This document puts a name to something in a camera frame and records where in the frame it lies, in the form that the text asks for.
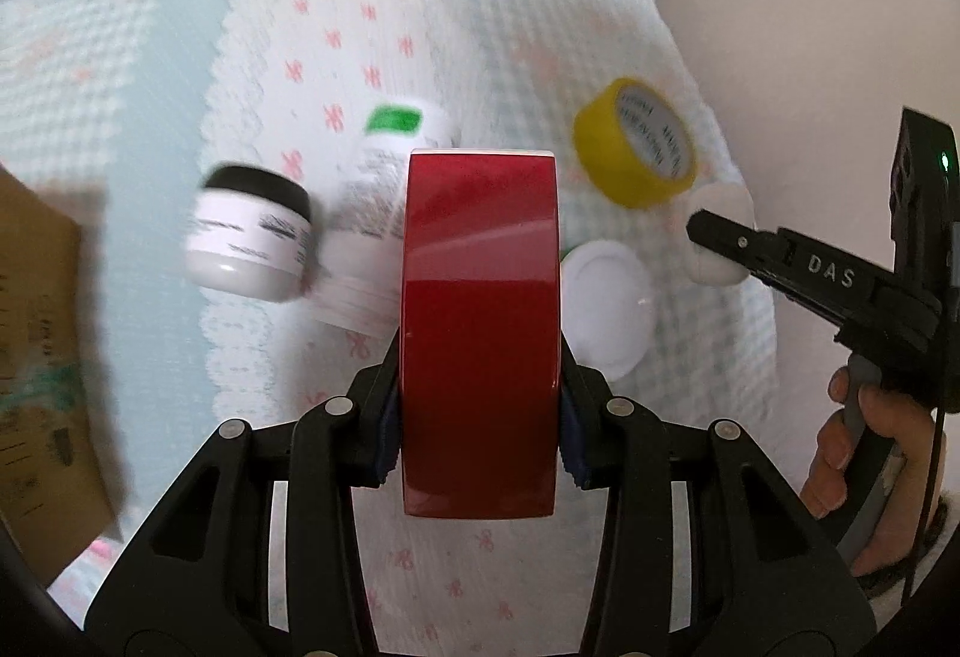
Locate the white bottle with green cap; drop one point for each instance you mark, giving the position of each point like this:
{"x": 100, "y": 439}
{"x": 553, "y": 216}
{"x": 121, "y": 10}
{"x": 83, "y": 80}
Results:
{"x": 371, "y": 214}

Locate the white blanket with pink print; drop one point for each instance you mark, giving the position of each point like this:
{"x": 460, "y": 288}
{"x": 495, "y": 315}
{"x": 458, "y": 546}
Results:
{"x": 360, "y": 102}

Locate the cardboard box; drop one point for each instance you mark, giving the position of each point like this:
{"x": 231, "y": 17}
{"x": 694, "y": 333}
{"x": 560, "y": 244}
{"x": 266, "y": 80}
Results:
{"x": 45, "y": 387}

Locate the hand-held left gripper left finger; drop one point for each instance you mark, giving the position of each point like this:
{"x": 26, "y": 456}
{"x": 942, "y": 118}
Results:
{"x": 388, "y": 428}

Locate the person's right hand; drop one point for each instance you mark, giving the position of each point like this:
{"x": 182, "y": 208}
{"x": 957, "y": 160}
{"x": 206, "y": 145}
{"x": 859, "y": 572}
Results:
{"x": 862, "y": 462}

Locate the small white object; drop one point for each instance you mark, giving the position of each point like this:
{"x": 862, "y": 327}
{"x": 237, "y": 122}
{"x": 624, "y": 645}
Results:
{"x": 716, "y": 237}

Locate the white round lid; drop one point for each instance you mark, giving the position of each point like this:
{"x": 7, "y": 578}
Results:
{"x": 606, "y": 308}

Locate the yellow tape roll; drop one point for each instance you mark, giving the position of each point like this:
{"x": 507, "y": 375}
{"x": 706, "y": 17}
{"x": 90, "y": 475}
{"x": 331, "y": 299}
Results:
{"x": 637, "y": 145}

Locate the red tape roll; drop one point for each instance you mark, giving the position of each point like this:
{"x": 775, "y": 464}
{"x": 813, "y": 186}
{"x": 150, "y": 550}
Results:
{"x": 480, "y": 334}

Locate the white jar with black lid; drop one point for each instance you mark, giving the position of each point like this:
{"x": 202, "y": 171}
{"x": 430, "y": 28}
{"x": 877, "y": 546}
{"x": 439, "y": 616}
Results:
{"x": 247, "y": 233}

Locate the beige pillow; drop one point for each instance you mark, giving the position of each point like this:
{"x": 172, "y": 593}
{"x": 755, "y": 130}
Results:
{"x": 810, "y": 64}

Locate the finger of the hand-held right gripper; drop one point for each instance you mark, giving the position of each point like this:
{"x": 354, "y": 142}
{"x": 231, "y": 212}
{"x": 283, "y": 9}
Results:
{"x": 780, "y": 263}

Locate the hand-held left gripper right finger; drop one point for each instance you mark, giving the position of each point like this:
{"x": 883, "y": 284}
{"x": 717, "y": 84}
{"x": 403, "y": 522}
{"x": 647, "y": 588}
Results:
{"x": 574, "y": 432}

